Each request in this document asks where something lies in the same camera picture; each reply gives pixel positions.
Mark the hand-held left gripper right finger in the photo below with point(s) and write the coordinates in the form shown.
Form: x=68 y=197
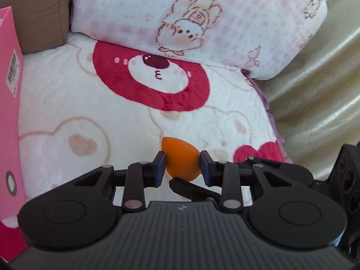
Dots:
x=205 y=168

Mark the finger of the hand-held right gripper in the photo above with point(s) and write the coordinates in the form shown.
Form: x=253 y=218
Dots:
x=250 y=159
x=194 y=192

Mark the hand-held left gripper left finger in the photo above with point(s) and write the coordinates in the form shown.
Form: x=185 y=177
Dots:
x=160 y=168

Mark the orange makeup sponge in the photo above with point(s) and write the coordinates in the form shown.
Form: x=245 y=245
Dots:
x=180 y=157

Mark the pink cardboard box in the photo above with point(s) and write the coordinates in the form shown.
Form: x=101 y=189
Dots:
x=11 y=104

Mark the beige satin bedsheet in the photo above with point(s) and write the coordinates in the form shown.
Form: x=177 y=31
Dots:
x=323 y=90

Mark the bear printed blanket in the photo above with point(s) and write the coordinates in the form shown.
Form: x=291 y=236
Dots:
x=70 y=104

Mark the pink checkered bunny pillow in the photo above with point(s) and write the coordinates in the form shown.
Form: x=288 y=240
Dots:
x=126 y=11

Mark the brown embroidered pillow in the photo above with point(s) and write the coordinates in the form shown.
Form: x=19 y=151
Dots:
x=33 y=11

